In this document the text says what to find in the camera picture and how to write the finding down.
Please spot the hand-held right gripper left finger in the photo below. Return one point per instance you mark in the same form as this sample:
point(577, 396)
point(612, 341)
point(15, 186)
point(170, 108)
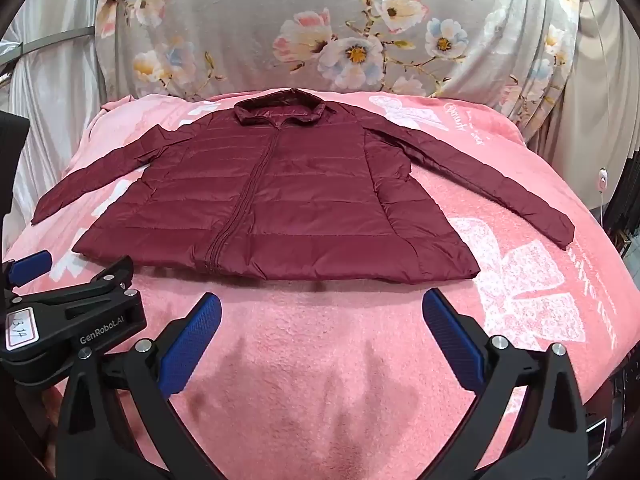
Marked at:
point(192, 340)

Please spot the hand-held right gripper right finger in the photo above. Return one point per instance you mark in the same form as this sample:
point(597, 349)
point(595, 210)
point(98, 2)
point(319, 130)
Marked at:
point(452, 337)

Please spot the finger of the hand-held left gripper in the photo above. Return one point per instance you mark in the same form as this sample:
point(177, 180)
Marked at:
point(31, 265)
point(107, 276)

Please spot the maroon puffer jacket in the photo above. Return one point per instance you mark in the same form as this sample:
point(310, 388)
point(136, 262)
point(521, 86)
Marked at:
point(310, 200)

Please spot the pink printed blanket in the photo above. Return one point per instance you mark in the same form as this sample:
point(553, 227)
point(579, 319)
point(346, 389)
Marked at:
point(310, 360)

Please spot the dark furniture edge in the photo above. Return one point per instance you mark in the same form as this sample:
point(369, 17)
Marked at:
point(607, 410)

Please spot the silver white curtain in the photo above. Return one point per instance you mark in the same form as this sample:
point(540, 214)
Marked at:
point(50, 85)

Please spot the grey metal bar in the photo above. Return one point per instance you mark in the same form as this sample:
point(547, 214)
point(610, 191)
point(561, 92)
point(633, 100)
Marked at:
point(55, 40)

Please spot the beige pleated curtain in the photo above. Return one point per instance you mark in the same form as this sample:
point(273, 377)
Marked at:
point(600, 85)

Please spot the grey floral bed sheet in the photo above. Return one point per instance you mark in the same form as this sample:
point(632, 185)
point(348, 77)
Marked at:
point(250, 10)

